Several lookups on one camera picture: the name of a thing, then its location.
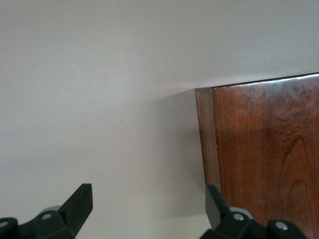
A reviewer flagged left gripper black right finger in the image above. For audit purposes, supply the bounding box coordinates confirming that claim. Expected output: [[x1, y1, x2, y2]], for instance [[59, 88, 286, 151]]
[[199, 184, 307, 239]]

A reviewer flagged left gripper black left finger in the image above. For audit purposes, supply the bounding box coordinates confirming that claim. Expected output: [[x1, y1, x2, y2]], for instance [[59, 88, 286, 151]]
[[0, 183, 94, 239]]

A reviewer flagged dark red wooden cabinet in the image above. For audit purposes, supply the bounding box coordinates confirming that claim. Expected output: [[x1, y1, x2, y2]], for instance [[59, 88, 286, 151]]
[[194, 72, 319, 239]]

